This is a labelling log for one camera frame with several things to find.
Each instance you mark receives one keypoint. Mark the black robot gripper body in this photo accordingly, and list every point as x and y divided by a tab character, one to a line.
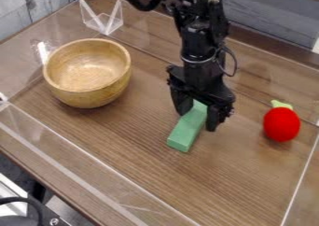
200	78

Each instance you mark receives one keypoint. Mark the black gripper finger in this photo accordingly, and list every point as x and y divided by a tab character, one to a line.
182	101
216	115

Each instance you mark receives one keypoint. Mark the green rectangular block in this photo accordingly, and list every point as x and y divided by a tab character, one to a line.
184	133

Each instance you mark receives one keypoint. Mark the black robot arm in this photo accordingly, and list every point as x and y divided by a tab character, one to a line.
201	25

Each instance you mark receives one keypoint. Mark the wooden bowl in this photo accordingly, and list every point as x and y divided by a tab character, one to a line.
86	72

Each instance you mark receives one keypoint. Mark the clear acrylic tray wall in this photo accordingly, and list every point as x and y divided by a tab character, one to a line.
102	157

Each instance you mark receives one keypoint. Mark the clear acrylic corner bracket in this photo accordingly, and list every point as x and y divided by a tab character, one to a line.
104	23

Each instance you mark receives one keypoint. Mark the black metal bracket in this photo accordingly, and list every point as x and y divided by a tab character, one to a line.
52	218

